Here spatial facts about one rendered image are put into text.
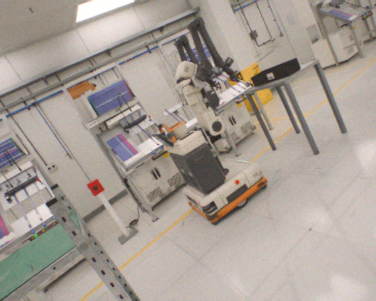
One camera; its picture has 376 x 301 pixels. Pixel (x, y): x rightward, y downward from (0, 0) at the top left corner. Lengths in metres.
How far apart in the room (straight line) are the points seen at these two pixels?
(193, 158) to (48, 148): 3.20
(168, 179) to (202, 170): 1.35
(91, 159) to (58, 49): 1.94
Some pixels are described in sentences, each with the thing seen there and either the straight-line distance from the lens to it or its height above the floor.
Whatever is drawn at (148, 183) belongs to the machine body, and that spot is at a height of 0.35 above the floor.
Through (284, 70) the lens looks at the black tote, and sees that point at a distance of 2.74.
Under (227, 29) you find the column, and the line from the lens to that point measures 5.98.
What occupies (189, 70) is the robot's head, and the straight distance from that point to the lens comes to 2.45.
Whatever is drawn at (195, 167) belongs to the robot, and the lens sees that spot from 2.24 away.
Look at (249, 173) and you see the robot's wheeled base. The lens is 2.44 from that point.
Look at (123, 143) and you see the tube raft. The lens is 3.31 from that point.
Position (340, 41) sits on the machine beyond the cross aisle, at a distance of 6.46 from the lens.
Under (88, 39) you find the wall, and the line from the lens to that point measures 5.39.
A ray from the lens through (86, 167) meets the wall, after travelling 4.97.
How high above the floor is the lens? 1.19
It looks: 13 degrees down
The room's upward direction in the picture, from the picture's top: 29 degrees counter-clockwise
